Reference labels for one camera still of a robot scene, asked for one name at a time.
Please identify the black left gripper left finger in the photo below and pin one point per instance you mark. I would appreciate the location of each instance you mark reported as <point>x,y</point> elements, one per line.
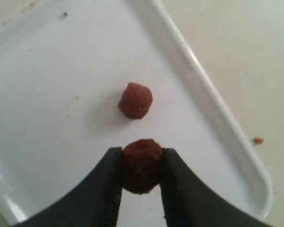
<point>94,202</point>

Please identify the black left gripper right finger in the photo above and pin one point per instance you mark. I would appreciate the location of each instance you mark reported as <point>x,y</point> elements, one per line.
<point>189,202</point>

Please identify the dark red ball front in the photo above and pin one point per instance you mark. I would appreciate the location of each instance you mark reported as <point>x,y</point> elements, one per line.
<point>142,166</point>

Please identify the dark red ball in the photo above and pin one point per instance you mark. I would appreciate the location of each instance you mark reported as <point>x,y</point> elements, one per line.
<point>142,166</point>
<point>135,101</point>

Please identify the orange crumb beside tray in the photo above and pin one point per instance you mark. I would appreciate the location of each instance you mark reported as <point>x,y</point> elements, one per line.
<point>257,141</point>

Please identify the white rectangular plastic tray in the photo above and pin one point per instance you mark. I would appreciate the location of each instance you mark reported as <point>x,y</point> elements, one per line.
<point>63,69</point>

